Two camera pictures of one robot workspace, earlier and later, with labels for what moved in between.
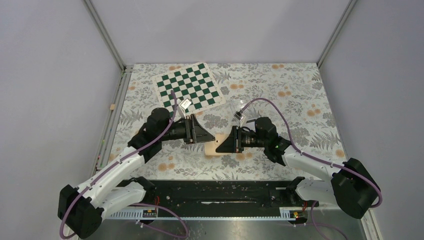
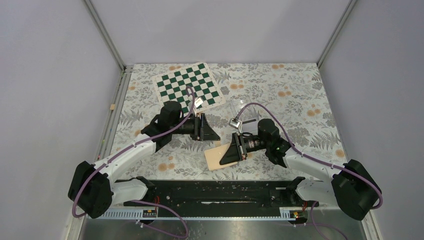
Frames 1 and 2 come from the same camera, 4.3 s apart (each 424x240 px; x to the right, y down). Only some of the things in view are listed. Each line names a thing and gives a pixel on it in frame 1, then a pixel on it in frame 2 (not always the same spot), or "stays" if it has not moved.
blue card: (210, 147) → (213, 156)
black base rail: (218, 195) stays
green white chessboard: (195, 83) stays
